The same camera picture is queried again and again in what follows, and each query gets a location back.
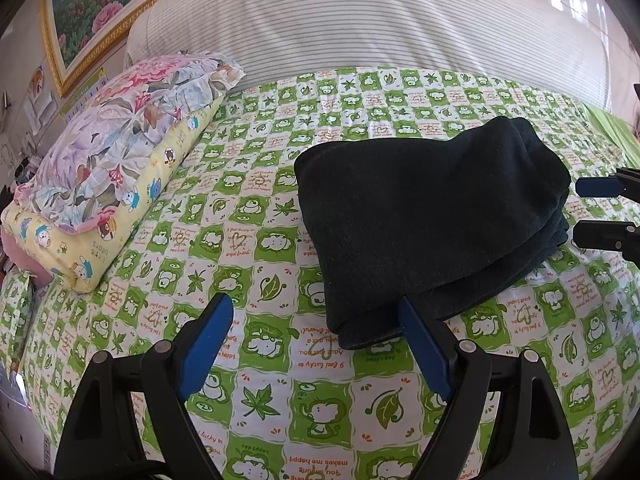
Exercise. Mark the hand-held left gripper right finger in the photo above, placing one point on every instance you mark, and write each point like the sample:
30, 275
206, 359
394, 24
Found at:
422, 345

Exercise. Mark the plain green cloth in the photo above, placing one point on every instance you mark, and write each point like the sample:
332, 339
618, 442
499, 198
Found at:
620, 130

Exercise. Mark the black pants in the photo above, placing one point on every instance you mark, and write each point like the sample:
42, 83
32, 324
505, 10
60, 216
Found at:
425, 220

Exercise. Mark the pink pillow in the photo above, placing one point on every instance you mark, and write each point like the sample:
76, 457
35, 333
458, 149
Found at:
20, 255

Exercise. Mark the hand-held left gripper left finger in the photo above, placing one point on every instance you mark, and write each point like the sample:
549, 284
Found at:
210, 340

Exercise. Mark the yellow cartoon print pillow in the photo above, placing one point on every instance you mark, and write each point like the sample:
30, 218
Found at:
100, 255

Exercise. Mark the white striped headboard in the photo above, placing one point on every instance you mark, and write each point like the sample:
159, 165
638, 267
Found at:
350, 20

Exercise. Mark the wall papers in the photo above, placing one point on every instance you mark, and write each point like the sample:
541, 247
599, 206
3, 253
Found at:
42, 100

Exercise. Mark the green checked printed bedsheet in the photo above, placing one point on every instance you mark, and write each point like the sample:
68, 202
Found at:
300, 410

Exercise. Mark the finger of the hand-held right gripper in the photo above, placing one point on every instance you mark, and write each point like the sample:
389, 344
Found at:
597, 186
602, 235

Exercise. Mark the gold framed flower painting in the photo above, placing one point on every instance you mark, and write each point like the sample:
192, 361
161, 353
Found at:
85, 5

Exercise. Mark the green checked pillow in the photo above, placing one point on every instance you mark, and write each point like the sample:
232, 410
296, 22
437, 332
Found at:
15, 310

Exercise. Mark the floral pillow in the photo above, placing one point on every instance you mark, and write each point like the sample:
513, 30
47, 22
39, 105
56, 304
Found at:
125, 135

